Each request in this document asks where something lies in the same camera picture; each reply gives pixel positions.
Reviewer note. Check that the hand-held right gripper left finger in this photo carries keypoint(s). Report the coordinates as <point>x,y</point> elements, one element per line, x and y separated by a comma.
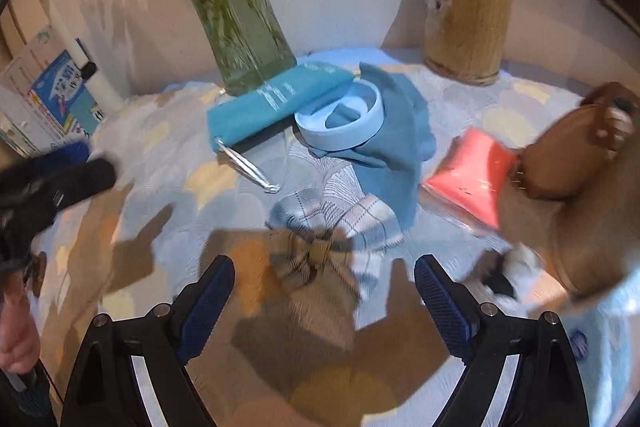
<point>210,302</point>

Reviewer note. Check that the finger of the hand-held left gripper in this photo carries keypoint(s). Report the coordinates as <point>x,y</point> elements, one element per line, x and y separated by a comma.
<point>67,153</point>
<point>82,182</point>

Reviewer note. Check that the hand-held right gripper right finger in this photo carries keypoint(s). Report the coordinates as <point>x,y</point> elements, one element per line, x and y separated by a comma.
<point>445,302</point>

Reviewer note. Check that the brown plush dog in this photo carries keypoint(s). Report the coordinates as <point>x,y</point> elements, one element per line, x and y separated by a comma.
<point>517,259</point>

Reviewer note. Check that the plaid fabric bow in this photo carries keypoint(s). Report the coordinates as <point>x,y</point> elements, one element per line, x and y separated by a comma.
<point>310,252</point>

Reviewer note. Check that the person's left hand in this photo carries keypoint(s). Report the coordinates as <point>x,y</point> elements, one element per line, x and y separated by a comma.
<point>17,337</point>

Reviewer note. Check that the cardboard box with blue print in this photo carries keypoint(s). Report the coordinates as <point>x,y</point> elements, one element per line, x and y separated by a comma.
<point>55,97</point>

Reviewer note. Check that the white pole with black knob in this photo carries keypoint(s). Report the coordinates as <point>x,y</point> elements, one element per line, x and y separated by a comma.
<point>100,87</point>

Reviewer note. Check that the pink packet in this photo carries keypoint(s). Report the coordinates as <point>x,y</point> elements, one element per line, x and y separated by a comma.
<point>470,177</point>

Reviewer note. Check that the blue cloth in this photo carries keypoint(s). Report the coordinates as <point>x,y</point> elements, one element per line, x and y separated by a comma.
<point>395,157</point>

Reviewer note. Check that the light blue tissue pack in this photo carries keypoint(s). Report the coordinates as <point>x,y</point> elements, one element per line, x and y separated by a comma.
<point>610,347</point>

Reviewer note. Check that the brown round handbag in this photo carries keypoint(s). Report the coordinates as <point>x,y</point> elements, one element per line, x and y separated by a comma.
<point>560,152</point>

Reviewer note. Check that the glass vase with green stems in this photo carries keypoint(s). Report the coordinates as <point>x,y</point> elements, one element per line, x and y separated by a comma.
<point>235,32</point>

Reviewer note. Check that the woven pen holder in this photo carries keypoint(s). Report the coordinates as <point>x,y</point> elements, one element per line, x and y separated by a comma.
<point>465,32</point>

